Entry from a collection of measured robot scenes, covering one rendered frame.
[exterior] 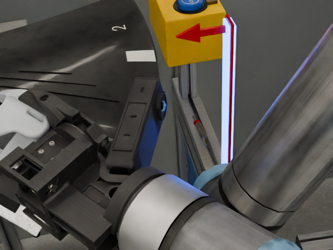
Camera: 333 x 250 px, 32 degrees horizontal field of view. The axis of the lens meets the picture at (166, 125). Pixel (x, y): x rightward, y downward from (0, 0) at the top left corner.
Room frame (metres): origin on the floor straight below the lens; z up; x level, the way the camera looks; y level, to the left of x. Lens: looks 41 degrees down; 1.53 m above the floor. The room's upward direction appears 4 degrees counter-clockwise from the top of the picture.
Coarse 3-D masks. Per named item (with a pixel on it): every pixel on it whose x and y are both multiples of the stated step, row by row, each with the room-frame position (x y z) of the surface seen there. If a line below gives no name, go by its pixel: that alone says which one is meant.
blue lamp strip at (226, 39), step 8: (224, 24) 0.57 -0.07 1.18; (224, 40) 0.56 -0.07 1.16; (224, 48) 0.56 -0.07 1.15; (224, 56) 0.56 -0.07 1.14; (224, 64) 0.56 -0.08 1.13; (224, 72) 0.56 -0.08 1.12; (224, 80) 0.56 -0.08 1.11; (224, 88) 0.56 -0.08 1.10; (224, 96) 0.56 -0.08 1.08; (224, 104) 0.56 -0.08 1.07; (224, 112) 0.56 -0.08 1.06; (224, 120) 0.56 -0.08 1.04; (224, 128) 0.56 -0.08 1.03; (224, 136) 0.56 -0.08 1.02; (224, 144) 0.56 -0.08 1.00; (224, 152) 0.56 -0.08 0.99; (224, 160) 0.56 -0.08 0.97
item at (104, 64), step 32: (128, 0) 0.63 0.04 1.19; (32, 32) 0.58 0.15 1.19; (64, 32) 0.57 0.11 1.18; (96, 32) 0.57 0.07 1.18; (0, 64) 0.51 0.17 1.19; (32, 64) 0.51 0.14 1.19; (64, 64) 0.51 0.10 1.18; (96, 64) 0.52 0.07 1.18; (128, 64) 0.52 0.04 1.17; (64, 96) 0.47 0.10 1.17; (96, 96) 0.47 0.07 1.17
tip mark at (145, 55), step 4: (128, 52) 0.54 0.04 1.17; (132, 52) 0.54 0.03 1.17; (136, 52) 0.54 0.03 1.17; (140, 52) 0.54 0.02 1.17; (144, 52) 0.54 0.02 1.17; (148, 52) 0.54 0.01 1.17; (152, 52) 0.54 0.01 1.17; (128, 56) 0.53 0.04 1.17; (132, 56) 0.53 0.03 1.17; (136, 56) 0.53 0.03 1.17; (140, 56) 0.53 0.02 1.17; (144, 56) 0.53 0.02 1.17; (148, 56) 0.53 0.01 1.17; (152, 56) 0.53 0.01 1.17; (128, 60) 0.53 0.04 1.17; (132, 60) 0.53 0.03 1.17; (136, 60) 0.53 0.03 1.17; (140, 60) 0.53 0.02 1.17; (144, 60) 0.53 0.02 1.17; (148, 60) 0.53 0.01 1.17; (152, 60) 0.53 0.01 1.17
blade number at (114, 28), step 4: (108, 24) 0.58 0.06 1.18; (112, 24) 0.58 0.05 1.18; (116, 24) 0.58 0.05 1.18; (120, 24) 0.58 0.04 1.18; (124, 24) 0.58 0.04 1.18; (128, 24) 0.58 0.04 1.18; (108, 28) 0.58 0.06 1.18; (112, 28) 0.58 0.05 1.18; (116, 28) 0.58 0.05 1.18; (120, 28) 0.58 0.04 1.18; (124, 28) 0.58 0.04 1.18; (128, 28) 0.58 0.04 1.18; (108, 32) 0.57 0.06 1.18; (112, 32) 0.57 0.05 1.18; (116, 32) 0.57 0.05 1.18; (120, 32) 0.57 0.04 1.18; (124, 32) 0.57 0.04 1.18; (128, 32) 0.57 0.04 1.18
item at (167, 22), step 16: (160, 0) 0.83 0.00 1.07; (176, 0) 0.83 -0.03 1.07; (160, 16) 0.80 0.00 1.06; (176, 16) 0.78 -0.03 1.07; (192, 16) 0.78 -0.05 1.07; (208, 16) 0.78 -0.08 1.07; (224, 16) 0.79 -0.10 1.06; (160, 32) 0.82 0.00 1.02; (176, 32) 0.77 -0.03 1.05; (176, 48) 0.77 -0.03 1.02; (192, 48) 0.78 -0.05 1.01; (208, 48) 0.78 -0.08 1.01; (176, 64) 0.77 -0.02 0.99
